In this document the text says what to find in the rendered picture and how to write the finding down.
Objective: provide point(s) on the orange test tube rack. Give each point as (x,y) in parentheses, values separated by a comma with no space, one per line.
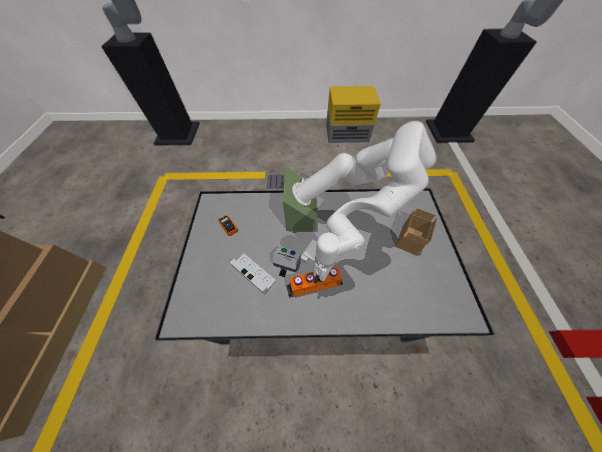
(306,287)

